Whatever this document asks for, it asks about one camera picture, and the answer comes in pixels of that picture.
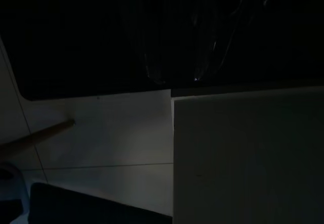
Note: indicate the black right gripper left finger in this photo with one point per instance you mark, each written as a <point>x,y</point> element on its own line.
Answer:
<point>154,44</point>

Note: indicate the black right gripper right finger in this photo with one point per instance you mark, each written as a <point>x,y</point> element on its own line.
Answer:
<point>210,31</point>

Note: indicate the wooden table leg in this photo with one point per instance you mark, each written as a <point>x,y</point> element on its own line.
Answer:
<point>43,134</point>

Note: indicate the dark flat panel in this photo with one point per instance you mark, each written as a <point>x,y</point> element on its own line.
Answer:
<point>88,208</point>

